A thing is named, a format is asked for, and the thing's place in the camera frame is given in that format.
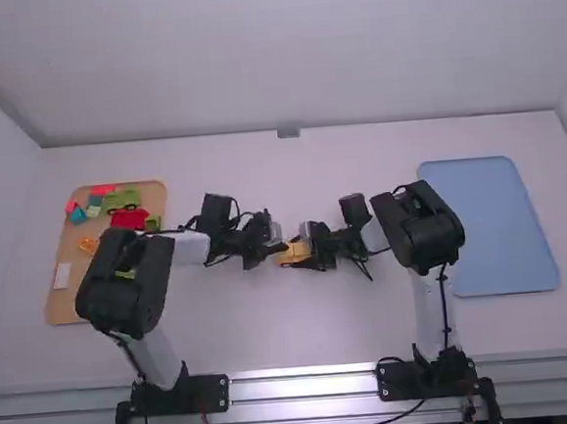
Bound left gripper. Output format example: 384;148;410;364
234;209;292;271

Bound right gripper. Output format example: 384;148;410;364
289;220;344;275

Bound silver rails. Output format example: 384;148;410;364
0;345;567;424

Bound green toy car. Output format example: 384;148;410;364
100;185;144;214

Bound blue mat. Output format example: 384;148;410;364
415;151;563;303

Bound tan tray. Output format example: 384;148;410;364
33;177;178;328

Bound white toy brick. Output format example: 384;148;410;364
52;262;73;291

